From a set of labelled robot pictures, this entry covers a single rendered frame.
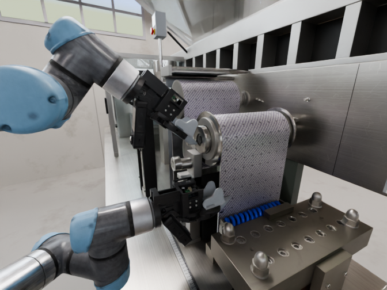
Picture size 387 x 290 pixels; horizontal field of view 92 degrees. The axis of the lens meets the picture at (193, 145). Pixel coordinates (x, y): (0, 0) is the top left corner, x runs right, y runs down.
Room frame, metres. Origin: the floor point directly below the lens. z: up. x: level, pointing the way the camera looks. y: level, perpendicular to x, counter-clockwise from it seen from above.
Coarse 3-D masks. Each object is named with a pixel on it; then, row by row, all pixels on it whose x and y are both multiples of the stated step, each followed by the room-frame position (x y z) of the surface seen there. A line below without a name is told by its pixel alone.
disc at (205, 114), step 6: (204, 114) 0.49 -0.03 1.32; (210, 114) 0.47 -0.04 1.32; (198, 120) 0.53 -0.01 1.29; (210, 120) 0.46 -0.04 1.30; (216, 120) 0.44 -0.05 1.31; (216, 126) 0.44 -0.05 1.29; (216, 132) 0.44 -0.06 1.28; (216, 156) 0.43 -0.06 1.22; (204, 162) 0.49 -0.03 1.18; (210, 162) 0.46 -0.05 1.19; (216, 162) 0.44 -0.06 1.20
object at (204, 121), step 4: (200, 120) 0.50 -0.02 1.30; (204, 120) 0.48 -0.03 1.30; (208, 120) 0.46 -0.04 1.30; (200, 124) 0.50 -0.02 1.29; (204, 124) 0.48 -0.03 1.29; (208, 124) 0.46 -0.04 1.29; (212, 124) 0.45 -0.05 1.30; (208, 128) 0.46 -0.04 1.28; (212, 128) 0.45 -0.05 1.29; (212, 132) 0.45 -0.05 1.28; (212, 136) 0.45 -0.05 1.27; (216, 136) 0.43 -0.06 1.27; (212, 140) 0.44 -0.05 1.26; (216, 140) 0.43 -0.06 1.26; (212, 144) 0.44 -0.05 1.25; (216, 144) 0.43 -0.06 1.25; (212, 148) 0.44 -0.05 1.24; (216, 148) 0.43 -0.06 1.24; (208, 152) 0.46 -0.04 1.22; (212, 152) 0.44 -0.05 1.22; (204, 156) 0.48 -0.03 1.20; (208, 156) 0.46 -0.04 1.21; (212, 156) 0.44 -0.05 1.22
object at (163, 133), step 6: (156, 72) 1.13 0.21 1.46; (162, 132) 1.13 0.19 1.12; (162, 138) 1.13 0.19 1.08; (162, 144) 1.14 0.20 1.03; (168, 144) 1.14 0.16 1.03; (162, 150) 1.14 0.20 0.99; (168, 150) 1.14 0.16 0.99; (162, 156) 1.15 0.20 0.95; (168, 156) 1.14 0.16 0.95; (168, 162) 1.14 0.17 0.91
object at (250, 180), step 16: (240, 160) 0.46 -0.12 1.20; (256, 160) 0.48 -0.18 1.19; (272, 160) 0.51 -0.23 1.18; (224, 176) 0.44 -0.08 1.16; (240, 176) 0.46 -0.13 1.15; (256, 176) 0.48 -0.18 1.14; (272, 176) 0.51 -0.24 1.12; (224, 192) 0.44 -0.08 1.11; (240, 192) 0.46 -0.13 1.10; (256, 192) 0.49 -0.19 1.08; (272, 192) 0.51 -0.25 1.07; (224, 208) 0.44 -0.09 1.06; (240, 208) 0.46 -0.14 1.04
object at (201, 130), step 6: (198, 126) 0.48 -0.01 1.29; (204, 126) 0.47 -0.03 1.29; (198, 132) 0.48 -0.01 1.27; (204, 132) 0.45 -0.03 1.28; (198, 138) 0.48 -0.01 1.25; (204, 138) 0.45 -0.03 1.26; (210, 138) 0.45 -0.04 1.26; (198, 144) 0.48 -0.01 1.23; (204, 144) 0.45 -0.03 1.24; (210, 144) 0.45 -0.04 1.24; (198, 150) 0.48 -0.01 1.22; (204, 150) 0.45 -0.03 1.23
